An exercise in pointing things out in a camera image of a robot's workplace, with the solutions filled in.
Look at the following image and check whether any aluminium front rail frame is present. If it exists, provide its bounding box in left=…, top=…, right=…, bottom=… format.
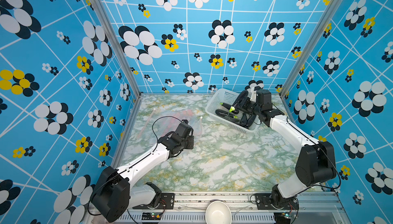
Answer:
left=82, top=191, right=351, bottom=224

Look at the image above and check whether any dark purple eggplant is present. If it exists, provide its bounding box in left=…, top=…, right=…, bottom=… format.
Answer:
left=220, top=103, right=238, bottom=114

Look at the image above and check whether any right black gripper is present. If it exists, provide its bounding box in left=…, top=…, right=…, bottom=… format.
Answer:
left=236, top=96, right=262, bottom=117

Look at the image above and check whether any white bowl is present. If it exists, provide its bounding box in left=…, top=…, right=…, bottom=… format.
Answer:
left=205, top=201, right=232, bottom=224

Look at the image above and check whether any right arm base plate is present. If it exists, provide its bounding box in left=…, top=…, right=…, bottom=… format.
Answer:
left=252, top=193, right=299, bottom=210

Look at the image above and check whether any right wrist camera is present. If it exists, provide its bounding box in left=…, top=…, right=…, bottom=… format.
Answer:
left=249, top=88, right=257, bottom=102

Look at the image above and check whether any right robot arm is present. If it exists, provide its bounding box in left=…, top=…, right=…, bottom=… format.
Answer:
left=237, top=89, right=338, bottom=209

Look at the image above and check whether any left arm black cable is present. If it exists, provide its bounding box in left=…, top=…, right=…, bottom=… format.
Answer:
left=151, top=115, right=188, bottom=154

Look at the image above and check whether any clear pink-dotted zip bag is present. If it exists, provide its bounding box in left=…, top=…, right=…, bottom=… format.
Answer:
left=138, top=107, right=205, bottom=142

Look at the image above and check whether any white plastic basket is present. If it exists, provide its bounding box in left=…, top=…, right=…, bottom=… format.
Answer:
left=205, top=88, right=260, bottom=133

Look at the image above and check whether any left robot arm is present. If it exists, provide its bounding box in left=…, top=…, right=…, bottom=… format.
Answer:
left=89, top=120, right=194, bottom=223

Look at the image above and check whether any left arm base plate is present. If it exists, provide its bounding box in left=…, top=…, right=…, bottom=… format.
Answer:
left=133, top=193, right=175, bottom=210

